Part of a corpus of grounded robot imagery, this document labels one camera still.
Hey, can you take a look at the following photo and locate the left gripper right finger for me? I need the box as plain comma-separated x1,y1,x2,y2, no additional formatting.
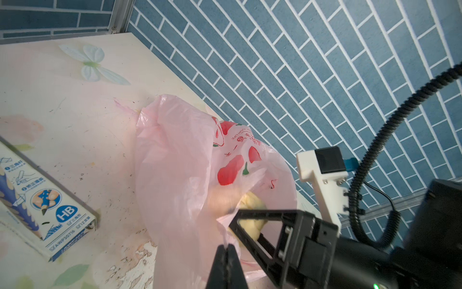
226,244,249,289

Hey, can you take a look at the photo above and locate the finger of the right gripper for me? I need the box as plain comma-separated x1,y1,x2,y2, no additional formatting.
230,210,305,260

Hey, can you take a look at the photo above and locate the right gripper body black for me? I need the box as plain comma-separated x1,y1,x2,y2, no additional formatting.
276,210,338,289

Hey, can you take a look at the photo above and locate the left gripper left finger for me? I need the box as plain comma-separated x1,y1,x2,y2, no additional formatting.
205,245,227,289

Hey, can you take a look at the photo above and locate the pink plastic bag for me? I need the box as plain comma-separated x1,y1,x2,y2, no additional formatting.
135,95,297,289

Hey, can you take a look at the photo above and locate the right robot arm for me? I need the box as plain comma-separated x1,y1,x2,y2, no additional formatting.
230,179,462,289

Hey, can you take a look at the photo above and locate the pen refill box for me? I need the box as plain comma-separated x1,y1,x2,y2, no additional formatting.
1,143,97,261

